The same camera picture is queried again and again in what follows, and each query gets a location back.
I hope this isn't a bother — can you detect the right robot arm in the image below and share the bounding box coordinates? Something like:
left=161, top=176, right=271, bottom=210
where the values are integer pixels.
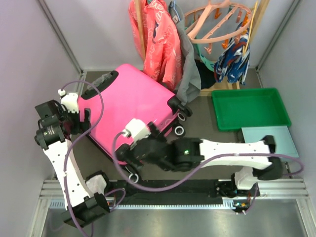
left=111, top=119, right=283, bottom=196

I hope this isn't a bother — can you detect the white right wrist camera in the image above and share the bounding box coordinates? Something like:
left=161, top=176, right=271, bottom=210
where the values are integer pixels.
left=123, top=118, right=151, bottom=142

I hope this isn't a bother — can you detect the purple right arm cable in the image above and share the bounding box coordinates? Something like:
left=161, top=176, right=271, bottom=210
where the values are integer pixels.
left=112, top=130, right=305, bottom=215

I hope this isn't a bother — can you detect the aluminium rail frame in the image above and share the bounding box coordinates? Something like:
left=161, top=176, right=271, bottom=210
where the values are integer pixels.
left=29, top=179, right=316, bottom=237

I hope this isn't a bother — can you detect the pink round clothes hanger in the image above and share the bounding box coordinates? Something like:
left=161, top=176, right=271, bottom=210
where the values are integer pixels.
left=184, top=0, right=256, bottom=54

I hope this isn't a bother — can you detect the blue white patterned garment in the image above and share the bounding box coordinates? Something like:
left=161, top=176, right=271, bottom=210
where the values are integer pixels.
left=214, top=27, right=250, bottom=85

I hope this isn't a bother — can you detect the dark navy folded garment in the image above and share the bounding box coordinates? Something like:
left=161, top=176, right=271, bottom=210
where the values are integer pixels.
left=195, top=60, right=216, bottom=89

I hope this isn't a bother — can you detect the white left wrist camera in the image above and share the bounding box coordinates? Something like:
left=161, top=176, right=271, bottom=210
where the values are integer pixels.
left=58, top=89, right=79, bottom=114

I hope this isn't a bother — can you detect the grey hanging garment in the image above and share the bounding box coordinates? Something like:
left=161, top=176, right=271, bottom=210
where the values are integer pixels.
left=168, top=0, right=201, bottom=105

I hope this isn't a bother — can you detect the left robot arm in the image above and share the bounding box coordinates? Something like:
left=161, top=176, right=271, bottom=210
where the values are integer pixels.
left=35, top=100, right=112, bottom=228

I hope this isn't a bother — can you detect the green plastic tray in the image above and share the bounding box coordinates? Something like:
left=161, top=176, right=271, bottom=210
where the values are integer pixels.
left=212, top=88, right=292, bottom=132

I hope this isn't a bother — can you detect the teal round clothes hanger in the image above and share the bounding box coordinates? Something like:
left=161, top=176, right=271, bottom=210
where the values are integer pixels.
left=193, top=44, right=215, bottom=72

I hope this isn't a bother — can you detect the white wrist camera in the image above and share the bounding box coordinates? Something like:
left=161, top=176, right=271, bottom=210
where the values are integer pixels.
left=58, top=89, right=79, bottom=114
left=123, top=118, right=151, bottom=142

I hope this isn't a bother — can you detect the coral patterned jacket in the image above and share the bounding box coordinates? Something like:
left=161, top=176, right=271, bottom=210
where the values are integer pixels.
left=141, top=0, right=182, bottom=91

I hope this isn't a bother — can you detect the pink hard-shell suitcase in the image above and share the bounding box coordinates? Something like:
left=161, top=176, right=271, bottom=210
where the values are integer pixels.
left=78, top=64, right=193, bottom=159

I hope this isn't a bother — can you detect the light blue plastic tray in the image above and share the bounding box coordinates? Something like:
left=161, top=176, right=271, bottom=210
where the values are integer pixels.
left=237, top=126, right=299, bottom=158

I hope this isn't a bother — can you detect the wooden clothes rack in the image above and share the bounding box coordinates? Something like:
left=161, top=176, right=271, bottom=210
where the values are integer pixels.
left=128, top=0, right=267, bottom=94

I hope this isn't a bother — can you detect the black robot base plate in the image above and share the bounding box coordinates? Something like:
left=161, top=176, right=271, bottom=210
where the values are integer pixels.
left=106, top=179, right=261, bottom=205

